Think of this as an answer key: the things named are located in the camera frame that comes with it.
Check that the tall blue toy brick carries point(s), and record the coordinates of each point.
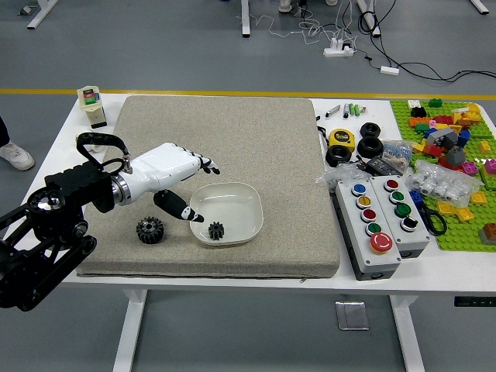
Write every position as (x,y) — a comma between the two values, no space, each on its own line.
(463,138)

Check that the big black nut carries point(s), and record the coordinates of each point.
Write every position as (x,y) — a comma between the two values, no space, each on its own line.
(366,128)
(364,149)
(332,159)

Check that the small black gear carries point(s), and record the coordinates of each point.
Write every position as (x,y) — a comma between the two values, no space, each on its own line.
(217,231)

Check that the grey four-button control box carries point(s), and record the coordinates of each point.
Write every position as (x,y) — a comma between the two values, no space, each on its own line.
(410,236)

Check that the green toy brick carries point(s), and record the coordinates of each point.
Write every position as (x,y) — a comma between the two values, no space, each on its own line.
(435,102)

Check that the bag of white parts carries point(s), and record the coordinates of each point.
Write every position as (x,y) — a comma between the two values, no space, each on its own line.
(445,184)

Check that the big black gear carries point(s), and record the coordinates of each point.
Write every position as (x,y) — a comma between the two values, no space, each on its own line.
(145,234)

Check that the person's leg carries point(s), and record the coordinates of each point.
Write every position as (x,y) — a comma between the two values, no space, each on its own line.
(2,131)

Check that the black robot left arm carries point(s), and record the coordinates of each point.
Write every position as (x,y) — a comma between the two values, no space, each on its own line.
(50,217)

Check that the yellow tape measure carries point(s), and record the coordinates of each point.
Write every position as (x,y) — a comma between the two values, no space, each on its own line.
(341,138)

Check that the white square dish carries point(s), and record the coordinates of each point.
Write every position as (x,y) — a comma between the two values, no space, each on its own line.
(236,205)

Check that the black table control panel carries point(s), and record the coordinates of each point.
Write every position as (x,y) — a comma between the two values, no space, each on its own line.
(474,301)

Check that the white power strip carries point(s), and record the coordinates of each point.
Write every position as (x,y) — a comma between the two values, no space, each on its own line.
(337,51)

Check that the clear plastic bag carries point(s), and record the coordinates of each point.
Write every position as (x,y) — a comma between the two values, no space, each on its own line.
(341,174)

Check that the green brick baseplate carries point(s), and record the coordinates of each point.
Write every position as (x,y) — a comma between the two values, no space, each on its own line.
(461,236)

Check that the black scissors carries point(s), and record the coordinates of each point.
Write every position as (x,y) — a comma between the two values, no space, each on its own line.
(428,215)

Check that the small white power adapter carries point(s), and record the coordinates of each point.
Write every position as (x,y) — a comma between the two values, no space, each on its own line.
(389,70)

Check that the bag of blue parts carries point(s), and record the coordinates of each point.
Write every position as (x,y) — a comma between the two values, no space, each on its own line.
(397,151)

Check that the silver usb stick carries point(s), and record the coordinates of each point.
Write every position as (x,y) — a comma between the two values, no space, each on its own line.
(333,111)

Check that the small yellow toy brick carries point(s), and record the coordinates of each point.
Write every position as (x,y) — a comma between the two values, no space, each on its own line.
(485,147)

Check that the black power adapter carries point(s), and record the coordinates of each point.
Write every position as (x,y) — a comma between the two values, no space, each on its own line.
(383,166)

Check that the white background desk leg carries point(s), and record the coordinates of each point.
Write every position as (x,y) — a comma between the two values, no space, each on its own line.
(246,19)
(480,7)
(370,19)
(40,13)

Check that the white toy brick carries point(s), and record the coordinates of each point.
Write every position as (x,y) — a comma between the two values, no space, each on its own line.
(414,103)

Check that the grey orange toy brick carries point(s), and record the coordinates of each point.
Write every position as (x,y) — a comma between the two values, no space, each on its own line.
(489,234)

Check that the grey sloped toy brick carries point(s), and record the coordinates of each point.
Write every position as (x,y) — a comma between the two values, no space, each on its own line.
(455,157)

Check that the black toy brick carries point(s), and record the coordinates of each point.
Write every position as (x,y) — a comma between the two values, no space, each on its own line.
(418,111)

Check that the grey-brown cushion mat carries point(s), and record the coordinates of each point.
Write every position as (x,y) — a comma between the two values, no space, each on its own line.
(252,135)

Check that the person's white shoe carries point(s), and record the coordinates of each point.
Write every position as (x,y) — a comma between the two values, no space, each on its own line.
(285,4)
(17,157)

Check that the pink toy brick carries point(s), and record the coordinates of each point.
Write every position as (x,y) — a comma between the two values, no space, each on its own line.
(491,166)
(469,167)

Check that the beige switch box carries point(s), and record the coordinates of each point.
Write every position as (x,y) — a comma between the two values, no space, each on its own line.
(93,110)

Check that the metal floor plate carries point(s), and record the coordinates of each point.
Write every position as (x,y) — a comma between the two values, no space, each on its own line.
(352,315)

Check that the grey five-button control box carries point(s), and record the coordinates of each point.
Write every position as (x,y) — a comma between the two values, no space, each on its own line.
(368,252)

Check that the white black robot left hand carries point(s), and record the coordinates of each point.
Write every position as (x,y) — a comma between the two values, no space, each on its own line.
(162,166)

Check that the white table leg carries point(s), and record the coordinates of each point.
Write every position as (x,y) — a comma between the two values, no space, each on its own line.
(129,329)
(407,333)

